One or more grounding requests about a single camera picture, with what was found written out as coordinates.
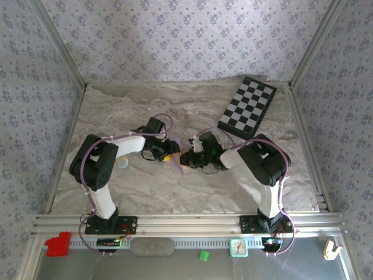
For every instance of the purple square paper sheet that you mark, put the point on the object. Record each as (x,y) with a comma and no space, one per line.
(176,164)

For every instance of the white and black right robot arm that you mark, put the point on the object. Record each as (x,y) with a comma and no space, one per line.
(262,160)

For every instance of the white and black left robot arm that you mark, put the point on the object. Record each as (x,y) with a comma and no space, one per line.
(96,166)

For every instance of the teal square clock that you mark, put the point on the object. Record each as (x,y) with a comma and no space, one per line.
(239,248)

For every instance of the black and grey chessboard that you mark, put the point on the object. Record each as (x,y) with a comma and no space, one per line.
(250,102)

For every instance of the small wooden board piece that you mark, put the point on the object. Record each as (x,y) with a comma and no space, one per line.
(288,175)

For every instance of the grey oval pad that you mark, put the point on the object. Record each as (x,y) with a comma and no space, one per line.
(152,247)

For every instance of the small green block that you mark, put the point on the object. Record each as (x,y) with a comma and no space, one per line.
(204,255)

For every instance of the red toy block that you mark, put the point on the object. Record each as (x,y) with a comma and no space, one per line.
(57,245)

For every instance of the wooden hook piece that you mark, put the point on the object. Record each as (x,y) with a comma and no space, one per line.
(330,251)

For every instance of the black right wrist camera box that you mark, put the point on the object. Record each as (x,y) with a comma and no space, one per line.
(208,141)

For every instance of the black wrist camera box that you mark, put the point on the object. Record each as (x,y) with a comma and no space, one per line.
(154,126)
(208,141)

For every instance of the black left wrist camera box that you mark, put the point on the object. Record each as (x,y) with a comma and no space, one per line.
(154,126)

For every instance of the aluminium mounting rail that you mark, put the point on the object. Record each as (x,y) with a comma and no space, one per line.
(186,223)

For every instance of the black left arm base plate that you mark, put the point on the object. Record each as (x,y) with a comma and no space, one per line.
(131,224)

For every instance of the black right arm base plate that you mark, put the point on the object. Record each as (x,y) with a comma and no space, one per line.
(244,224)

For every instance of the aluminium side rail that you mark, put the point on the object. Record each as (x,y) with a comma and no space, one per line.
(76,116)
(303,131)

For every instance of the aluminium frame post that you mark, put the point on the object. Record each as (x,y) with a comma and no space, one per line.
(61,43)
(314,43)

